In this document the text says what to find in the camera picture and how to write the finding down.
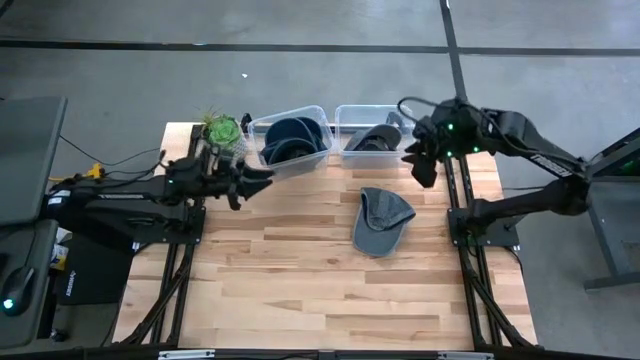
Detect black aluminium table frame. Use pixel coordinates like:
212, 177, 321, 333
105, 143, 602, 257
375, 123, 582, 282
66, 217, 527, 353
112, 122, 539, 351

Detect succulent in patterned pot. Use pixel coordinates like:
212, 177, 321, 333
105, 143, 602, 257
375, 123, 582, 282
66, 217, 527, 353
199, 105, 249, 161

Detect grey flat monitor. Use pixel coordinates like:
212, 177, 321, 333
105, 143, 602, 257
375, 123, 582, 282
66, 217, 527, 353
0, 95, 69, 226

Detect grey metal side desk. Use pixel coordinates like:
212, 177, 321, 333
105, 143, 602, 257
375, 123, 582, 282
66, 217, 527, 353
579, 127, 640, 292

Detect grey desk with mouse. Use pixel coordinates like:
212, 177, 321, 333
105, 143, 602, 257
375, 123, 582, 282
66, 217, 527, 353
0, 219, 60, 351

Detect yellow extension cord plug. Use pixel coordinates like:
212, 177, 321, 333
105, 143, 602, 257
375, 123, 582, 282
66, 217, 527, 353
48, 163, 107, 184

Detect clear plastic bin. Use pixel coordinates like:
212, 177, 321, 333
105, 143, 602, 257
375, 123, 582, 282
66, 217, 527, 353
247, 104, 335, 176
333, 103, 416, 169

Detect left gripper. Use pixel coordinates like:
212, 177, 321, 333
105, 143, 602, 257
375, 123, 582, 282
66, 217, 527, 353
198, 153, 275, 211

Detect small white yellow box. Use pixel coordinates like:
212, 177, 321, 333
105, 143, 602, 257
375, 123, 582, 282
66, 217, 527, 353
49, 227, 70, 271

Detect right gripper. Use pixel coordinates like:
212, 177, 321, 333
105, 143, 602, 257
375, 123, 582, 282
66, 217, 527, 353
401, 112, 454, 190

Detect black computer mouse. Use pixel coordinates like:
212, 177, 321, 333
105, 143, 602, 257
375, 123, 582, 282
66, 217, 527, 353
0, 265, 37, 318

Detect grey baseball cap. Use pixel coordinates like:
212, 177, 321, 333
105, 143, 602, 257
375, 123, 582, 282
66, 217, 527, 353
343, 123, 404, 153
352, 187, 417, 259

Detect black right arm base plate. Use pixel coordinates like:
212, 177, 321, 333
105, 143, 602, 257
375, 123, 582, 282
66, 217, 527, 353
447, 207, 521, 249

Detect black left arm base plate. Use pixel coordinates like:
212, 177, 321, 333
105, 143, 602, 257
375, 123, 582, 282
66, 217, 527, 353
132, 214, 207, 246

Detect black Trossen case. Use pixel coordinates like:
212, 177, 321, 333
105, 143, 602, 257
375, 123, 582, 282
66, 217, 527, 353
56, 219, 146, 307

